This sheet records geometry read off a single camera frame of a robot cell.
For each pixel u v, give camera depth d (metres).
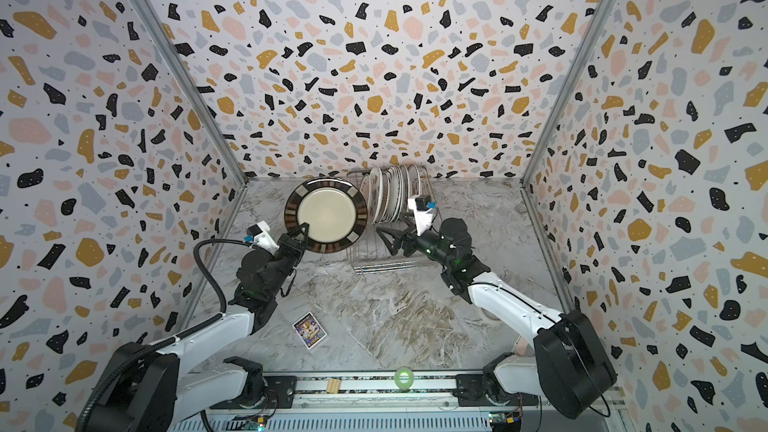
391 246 0.69
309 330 0.82
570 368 0.41
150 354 0.42
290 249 0.73
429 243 0.68
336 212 0.84
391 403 0.73
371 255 1.00
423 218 0.67
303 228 0.80
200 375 0.55
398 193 0.95
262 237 0.74
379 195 0.94
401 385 0.76
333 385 0.75
